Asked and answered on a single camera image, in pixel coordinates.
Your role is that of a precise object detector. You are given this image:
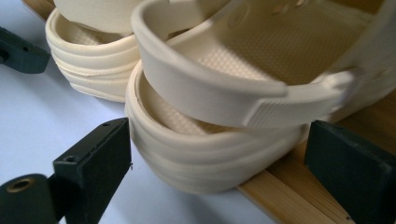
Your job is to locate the cream perforated clog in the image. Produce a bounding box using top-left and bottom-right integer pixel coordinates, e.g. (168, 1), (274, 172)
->
(124, 0), (396, 196)
(45, 0), (176, 104)

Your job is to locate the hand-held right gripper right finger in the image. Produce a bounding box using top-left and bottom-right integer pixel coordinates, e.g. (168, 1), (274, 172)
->
(304, 119), (396, 224)

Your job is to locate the three-tier wooden shoe rack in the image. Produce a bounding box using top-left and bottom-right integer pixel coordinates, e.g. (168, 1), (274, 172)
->
(21, 0), (396, 224)

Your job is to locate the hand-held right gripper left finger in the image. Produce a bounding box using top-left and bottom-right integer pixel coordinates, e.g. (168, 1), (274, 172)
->
(51, 117), (133, 224)

